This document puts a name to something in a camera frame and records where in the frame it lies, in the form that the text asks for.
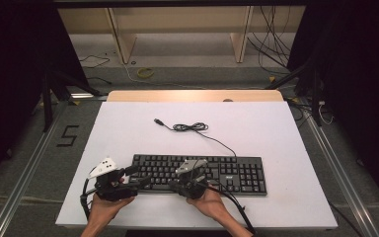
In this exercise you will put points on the person's left hand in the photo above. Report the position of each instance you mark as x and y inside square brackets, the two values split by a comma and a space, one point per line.
[103, 210]

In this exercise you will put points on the yellow tape roll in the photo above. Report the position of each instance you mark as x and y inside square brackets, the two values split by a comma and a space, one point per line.
[139, 73]

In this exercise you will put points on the person's right hand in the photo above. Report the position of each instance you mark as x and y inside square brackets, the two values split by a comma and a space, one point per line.
[212, 205]

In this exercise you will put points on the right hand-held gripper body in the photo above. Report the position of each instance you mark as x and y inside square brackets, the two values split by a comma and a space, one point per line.
[194, 189]

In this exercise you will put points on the black metal stand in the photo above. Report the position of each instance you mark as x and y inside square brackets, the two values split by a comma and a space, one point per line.
[47, 105]
[316, 98]

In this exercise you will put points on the aluminium floor rail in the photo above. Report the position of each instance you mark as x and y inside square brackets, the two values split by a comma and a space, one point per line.
[23, 184]
[339, 171]

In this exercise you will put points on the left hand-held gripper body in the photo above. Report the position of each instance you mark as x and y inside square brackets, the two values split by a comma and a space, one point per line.
[112, 189]

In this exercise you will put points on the dark curtain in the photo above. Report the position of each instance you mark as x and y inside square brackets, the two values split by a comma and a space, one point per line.
[362, 82]
[13, 82]

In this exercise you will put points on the white board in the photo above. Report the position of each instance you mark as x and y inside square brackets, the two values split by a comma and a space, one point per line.
[260, 131]

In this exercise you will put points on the light wooden desk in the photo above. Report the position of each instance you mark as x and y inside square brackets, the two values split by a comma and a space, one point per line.
[125, 42]

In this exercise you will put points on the black keyboard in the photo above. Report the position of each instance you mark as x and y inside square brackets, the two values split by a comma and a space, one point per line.
[240, 174]

